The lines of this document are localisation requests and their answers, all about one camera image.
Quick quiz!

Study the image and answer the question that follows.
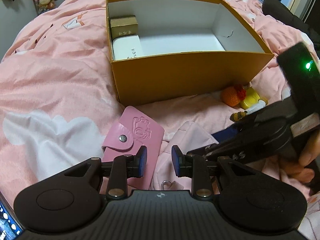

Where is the yellow round toy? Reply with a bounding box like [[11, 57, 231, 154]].
[[240, 87, 268, 110]]

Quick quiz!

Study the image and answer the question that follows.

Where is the pink leather card wallet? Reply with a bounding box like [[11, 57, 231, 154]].
[[102, 106, 164, 190]]

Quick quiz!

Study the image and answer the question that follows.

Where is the pink mini backpack pouch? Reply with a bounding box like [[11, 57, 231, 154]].
[[150, 121, 218, 191]]

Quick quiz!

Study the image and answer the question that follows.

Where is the smartphone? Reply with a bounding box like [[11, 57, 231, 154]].
[[0, 193, 23, 240]]

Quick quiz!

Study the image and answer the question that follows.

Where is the right hand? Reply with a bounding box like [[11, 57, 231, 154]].
[[279, 131, 320, 184]]

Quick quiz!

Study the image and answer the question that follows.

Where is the gold small box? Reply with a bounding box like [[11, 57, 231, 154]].
[[110, 16, 138, 40]]

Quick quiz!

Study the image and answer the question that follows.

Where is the duck plush keychain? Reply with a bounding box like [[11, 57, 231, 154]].
[[230, 99, 268, 122]]

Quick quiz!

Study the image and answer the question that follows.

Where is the pink cloud print duvet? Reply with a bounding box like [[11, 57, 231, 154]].
[[0, 0, 320, 240]]

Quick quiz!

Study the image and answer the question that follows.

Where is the white long box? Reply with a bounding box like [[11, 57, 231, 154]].
[[112, 35, 144, 61]]

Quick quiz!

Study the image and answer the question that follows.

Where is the orange cardboard storage box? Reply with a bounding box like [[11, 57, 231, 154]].
[[106, 0, 273, 106]]

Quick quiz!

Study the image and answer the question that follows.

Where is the black pillow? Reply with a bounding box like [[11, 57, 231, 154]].
[[262, 0, 319, 51]]

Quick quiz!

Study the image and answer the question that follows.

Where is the orange crochet ball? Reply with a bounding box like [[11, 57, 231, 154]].
[[220, 85, 246, 107]]

